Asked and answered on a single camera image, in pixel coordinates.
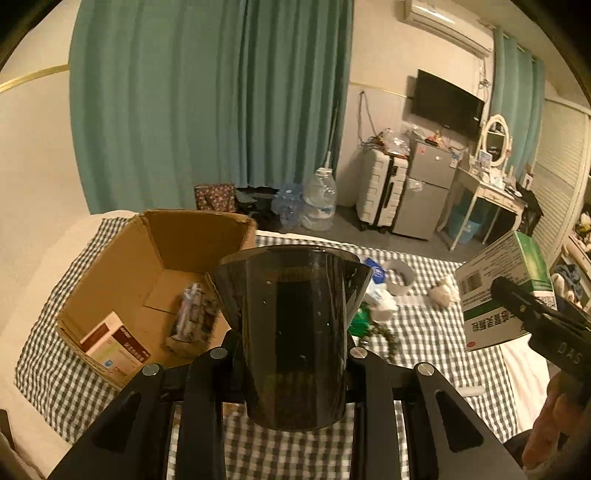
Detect blue plastic bin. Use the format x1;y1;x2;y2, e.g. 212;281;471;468
450;203;483;243

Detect clear plastic bags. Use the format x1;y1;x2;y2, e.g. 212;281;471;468
369;129;411;158

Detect white and red medicine box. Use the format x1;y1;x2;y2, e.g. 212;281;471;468
79;311;151;376

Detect oval white vanity mirror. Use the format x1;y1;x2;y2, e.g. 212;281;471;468
475;114;513;168

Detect grey mini fridge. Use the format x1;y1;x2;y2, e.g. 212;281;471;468
392;137;460;241

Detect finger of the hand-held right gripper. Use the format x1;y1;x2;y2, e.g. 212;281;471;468
490;277;561;334

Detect black garment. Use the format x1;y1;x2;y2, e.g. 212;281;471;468
512;180;544;236

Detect black wall television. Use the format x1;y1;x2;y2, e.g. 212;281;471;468
411;69;485;139

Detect white tape roll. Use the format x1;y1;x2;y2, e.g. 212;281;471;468
382;259;414;296

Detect pile of crushed plastic bottles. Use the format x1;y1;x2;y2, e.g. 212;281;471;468
271;183;305;233

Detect narrow teal curtain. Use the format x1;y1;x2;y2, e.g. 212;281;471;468
489;25;546;171

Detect crumpled white tissue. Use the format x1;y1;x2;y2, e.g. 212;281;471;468
427;275;455;306

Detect person's right hand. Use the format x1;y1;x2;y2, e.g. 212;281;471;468
522;371;591;468

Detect large clear water jug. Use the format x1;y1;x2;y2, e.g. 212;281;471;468
301;168;336;232

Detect teal window curtain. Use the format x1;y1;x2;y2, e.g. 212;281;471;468
69;0;356;213

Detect green and white medicine box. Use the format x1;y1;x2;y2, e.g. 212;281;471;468
455;231;555;352

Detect white hard-shell suitcase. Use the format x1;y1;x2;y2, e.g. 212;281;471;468
355;148;411;228

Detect white louvered wardrobe door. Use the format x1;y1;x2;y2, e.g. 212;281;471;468
526;97;591;278

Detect white air conditioner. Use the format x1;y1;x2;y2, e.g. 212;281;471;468
403;0;496;58

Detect dark translucent plastic cup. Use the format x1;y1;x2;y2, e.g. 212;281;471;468
212;246;374;431

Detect brown cardboard box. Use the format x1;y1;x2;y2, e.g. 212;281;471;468
56;209;258;391

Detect white vanity table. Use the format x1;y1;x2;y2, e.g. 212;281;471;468
436;164;527;252

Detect cluttered shelf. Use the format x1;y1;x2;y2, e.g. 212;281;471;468
551;217;591;315

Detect floral gift bag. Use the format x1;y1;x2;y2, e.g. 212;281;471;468
194;183;236;212

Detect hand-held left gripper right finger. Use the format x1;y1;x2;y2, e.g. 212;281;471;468
346;342;527;480

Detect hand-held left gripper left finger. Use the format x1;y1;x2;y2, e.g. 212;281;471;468
48;331;247;480

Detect clear wrapped package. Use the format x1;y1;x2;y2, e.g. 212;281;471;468
165;282;220;356

